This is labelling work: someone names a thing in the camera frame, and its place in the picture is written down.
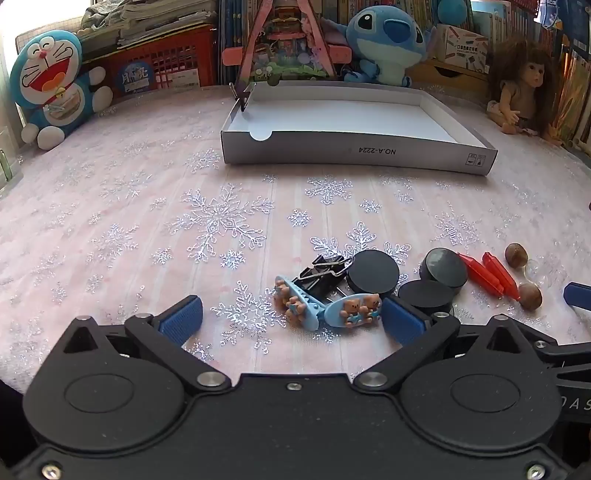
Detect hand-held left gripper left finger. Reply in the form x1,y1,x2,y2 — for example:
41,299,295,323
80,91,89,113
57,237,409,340
55,295,232,393

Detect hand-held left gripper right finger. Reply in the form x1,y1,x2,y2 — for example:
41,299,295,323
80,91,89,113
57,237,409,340
353,295,557,393

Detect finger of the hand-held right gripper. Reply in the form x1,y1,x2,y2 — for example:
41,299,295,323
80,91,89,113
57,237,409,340
563,282,591,308
531,339,591,370

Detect black round disc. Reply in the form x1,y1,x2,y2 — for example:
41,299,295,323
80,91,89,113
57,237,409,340
397,280,455,317
346,250,400,296
419,248,469,289

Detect clear plastic piece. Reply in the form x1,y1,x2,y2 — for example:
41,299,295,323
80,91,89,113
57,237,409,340
524,258,555,287

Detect blue bear hair clip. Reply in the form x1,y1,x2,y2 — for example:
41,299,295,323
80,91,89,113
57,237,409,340
272,275,326,329
323,293,384,328

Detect red crystal piece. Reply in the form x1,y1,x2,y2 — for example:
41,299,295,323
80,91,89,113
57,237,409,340
482,251,522,302
457,252,505,296

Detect white cardboard box tray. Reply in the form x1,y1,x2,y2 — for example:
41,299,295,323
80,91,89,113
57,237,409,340
221,80,498,177

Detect pink snowflake tablecloth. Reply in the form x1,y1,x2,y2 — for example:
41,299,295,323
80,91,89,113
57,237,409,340
0,83,591,398

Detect shiny gold wrapping paper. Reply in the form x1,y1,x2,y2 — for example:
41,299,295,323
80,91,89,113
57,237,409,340
554,51,591,144

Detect long-haired baby doll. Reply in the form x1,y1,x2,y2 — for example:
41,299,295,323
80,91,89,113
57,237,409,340
487,37,566,148

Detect clear plastic container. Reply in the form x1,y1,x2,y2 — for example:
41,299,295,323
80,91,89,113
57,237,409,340
0,124,24,199

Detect wooden drawer box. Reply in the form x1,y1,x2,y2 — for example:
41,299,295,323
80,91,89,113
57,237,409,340
406,58,490,93

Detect red plastic crate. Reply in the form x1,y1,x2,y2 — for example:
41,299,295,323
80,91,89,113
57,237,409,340
90,25,218,93

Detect pink rectangular box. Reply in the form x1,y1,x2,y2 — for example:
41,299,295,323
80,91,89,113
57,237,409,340
222,46,354,68

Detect blue cat plush toy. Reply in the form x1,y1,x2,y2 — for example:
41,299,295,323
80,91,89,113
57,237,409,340
9,31,114,149

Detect white printed carton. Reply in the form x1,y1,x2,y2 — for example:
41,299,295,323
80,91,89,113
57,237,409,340
436,23,490,63

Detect row of shelf books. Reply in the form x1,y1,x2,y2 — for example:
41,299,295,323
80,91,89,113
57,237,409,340
318,0,591,56

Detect blue alien plush toy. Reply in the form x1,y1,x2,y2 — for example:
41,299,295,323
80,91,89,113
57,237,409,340
342,4,437,86

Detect triangular pink toy house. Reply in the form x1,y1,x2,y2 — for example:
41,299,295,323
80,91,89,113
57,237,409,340
231,0,338,88

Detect tall blue books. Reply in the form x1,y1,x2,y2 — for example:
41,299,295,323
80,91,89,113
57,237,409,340
217,0,259,79

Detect stack of books and papers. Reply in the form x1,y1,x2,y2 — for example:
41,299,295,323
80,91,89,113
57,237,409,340
76,0,218,47

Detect blue plush ball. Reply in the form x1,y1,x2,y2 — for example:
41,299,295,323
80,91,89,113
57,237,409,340
436,0,469,24

